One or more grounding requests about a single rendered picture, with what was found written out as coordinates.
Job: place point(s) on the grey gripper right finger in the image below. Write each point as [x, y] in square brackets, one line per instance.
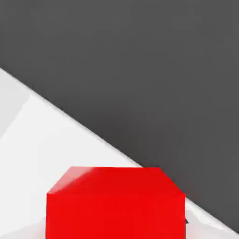
[198, 232]

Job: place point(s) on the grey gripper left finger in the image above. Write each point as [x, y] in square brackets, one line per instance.
[36, 232]

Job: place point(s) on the small red cube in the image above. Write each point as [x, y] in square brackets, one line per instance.
[115, 211]

